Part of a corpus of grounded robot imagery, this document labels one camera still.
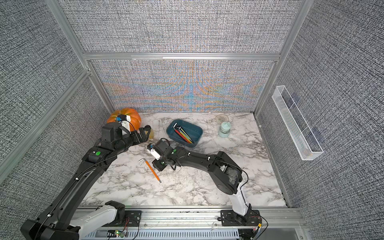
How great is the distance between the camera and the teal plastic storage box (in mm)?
1023

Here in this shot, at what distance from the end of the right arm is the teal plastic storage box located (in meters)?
0.27

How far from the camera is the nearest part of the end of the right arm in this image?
62 centimetres
